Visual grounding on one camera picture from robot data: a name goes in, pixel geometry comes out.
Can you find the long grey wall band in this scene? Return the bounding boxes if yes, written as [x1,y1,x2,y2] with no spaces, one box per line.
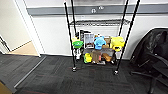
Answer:
[26,3,168,17]

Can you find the blue toy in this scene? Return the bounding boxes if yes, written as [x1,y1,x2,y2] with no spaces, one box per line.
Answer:
[93,36,107,51]

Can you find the large yellow toy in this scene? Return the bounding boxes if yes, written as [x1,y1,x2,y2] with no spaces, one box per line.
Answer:
[109,36,126,52]

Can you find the white bottle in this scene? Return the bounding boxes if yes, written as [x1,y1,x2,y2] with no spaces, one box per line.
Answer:
[75,48,82,61]

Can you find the white door frame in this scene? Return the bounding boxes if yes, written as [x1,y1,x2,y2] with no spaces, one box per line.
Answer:
[13,0,47,57]

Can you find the wooden panel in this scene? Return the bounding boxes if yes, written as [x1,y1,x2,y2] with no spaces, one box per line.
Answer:
[0,80,13,94]

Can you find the small yellow toy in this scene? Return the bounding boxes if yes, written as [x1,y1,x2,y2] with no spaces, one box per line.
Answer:
[83,52,94,64]

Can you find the black office chair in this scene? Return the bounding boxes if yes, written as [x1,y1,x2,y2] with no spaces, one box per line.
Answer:
[129,27,168,94]

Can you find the black wire shelf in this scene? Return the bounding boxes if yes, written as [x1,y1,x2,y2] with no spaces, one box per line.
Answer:
[63,0,142,76]

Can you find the grey printed box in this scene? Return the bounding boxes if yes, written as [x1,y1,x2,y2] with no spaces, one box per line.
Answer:
[83,32,96,50]

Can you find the wall sockets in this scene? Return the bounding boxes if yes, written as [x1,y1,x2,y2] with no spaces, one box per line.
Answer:
[90,5,106,14]

